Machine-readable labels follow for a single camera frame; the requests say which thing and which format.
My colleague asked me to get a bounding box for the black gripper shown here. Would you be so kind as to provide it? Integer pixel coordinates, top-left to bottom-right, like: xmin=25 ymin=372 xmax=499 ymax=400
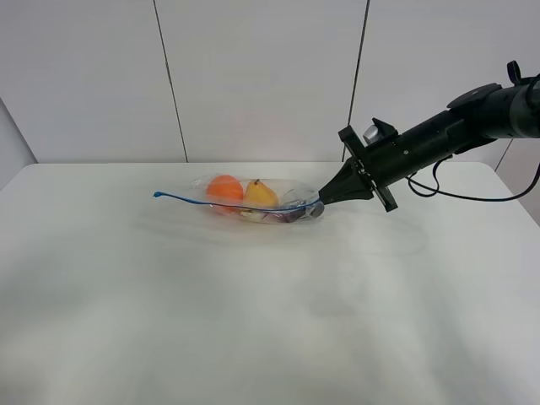
xmin=318 ymin=126 xmax=418 ymax=212

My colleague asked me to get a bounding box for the black cable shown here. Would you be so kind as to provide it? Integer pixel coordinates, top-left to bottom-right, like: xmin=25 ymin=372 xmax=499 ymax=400
xmin=407 ymin=155 xmax=540 ymax=203

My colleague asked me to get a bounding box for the clear zip bag blue seal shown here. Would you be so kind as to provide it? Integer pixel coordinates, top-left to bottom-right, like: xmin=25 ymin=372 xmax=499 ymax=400
xmin=154 ymin=175 xmax=325 ymax=224

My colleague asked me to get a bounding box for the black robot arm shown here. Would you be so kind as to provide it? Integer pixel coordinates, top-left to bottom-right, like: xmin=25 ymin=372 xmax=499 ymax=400
xmin=319 ymin=61 xmax=539 ymax=211

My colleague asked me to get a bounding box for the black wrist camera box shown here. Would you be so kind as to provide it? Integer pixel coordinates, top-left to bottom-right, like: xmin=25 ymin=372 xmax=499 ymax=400
xmin=363 ymin=118 xmax=398 ymax=145

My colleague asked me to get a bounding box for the orange fruit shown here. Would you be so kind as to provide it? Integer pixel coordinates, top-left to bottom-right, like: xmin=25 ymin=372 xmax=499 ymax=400
xmin=206 ymin=175 xmax=244 ymax=213

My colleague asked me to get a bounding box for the yellow pear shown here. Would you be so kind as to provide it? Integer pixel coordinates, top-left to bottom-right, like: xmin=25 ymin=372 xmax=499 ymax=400
xmin=244 ymin=179 xmax=279 ymax=208

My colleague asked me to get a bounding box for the dark purple eggplant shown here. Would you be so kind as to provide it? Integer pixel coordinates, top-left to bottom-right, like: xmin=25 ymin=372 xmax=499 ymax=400
xmin=262 ymin=202 xmax=325 ymax=224

